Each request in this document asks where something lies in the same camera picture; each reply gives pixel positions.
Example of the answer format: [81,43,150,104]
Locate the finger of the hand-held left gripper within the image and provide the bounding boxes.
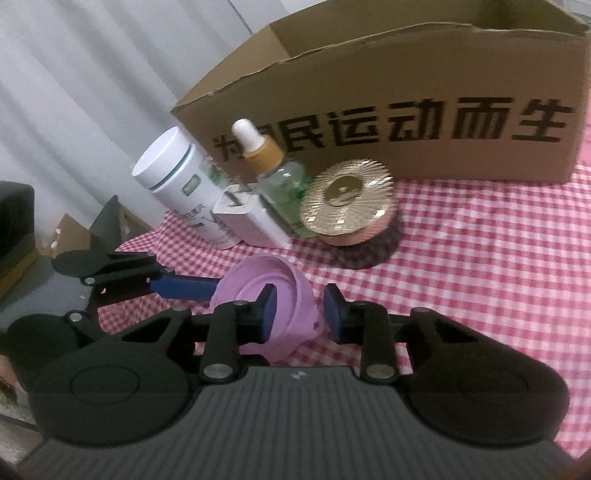
[83,251,223,302]
[65,309,123,345]

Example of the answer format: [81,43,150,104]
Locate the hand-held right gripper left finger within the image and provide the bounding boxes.
[122,284,278,384]

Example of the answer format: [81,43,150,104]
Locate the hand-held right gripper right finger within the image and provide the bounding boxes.
[323,284,469,384]

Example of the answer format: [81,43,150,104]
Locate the purple collapsible cup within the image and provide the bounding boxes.
[210,256,324,366]

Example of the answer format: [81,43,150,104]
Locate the white charger plug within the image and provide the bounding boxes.
[213,178,291,248]

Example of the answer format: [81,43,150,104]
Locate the dark jar with gold lid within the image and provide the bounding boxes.
[298,158,405,271]

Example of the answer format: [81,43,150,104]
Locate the green glass dropper bottle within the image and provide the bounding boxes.
[231,119,317,239]

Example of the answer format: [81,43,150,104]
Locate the brown cardboard box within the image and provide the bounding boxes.
[171,0,591,186]

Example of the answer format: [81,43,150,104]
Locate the cardboard pieces on floor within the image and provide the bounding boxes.
[39,203,156,268]

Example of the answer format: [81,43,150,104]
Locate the white supplement bottle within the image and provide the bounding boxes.
[130,127,241,250]

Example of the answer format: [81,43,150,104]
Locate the black box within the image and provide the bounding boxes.
[0,181,37,296]

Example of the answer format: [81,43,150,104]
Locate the red checked tablecloth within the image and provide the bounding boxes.
[97,138,591,467]

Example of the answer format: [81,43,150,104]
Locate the white curtain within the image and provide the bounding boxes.
[0,0,287,223]

